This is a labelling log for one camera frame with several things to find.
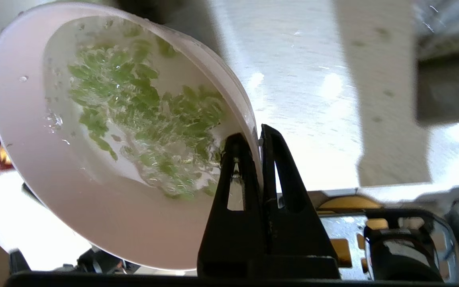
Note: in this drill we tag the pink plastic bowl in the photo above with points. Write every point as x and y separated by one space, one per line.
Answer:
34 131

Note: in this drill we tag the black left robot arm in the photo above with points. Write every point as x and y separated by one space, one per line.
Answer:
102 261

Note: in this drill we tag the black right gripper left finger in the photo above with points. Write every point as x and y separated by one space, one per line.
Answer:
233 243

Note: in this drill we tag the silver metal robot base frame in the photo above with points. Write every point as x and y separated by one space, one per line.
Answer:
345 227

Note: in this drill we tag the black cylindrical base motor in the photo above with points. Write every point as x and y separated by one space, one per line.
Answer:
405 255

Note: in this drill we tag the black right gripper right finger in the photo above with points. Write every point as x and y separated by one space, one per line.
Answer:
297 243

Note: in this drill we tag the chopped green onion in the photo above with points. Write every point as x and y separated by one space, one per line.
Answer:
153 115

